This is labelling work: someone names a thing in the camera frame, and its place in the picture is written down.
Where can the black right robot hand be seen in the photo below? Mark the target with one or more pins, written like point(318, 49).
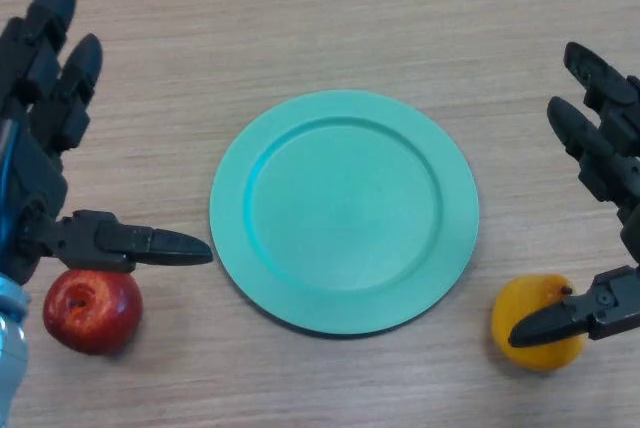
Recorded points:
point(615, 308)

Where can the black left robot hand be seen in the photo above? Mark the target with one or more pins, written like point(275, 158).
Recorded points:
point(40, 183)

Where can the yellow pear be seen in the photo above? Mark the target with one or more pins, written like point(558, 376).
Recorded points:
point(525, 298)

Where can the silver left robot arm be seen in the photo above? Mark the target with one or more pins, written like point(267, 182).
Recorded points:
point(12, 348)

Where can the green round plate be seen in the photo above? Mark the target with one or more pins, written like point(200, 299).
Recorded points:
point(345, 213)

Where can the red apple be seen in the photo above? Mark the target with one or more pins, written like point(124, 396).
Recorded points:
point(95, 318)

